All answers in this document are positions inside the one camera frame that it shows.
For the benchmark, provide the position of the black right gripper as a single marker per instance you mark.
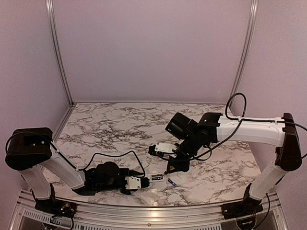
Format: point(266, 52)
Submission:
point(183, 166)

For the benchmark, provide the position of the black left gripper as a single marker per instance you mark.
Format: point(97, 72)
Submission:
point(123, 170)

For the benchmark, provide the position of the blue battery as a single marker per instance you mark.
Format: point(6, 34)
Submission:
point(171, 182)

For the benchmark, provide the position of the white remote control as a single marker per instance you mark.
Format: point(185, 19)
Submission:
point(157, 175)

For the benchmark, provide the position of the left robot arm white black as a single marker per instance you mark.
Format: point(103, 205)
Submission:
point(29, 150)

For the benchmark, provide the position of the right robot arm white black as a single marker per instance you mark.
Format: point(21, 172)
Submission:
point(218, 128)

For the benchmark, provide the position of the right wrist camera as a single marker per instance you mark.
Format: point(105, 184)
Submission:
point(160, 149)

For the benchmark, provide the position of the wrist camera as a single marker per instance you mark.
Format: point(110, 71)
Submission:
point(136, 183)
point(160, 149)

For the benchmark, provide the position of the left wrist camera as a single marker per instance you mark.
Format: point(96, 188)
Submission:
point(136, 183)

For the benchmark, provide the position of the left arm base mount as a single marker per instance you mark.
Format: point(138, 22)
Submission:
point(56, 207)

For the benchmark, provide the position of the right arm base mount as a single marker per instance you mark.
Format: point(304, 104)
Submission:
point(247, 206)

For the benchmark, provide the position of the front aluminium rail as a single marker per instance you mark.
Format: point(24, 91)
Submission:
point(107, 217)

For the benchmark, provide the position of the right aluminium frame post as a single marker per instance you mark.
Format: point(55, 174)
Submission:
point(246, 45)

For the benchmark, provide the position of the aluminium frame post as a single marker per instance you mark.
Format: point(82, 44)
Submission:
point(56, 46)
point(246, 45)

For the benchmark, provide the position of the left aluminium frame post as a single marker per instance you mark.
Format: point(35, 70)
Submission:
point(56, 46)

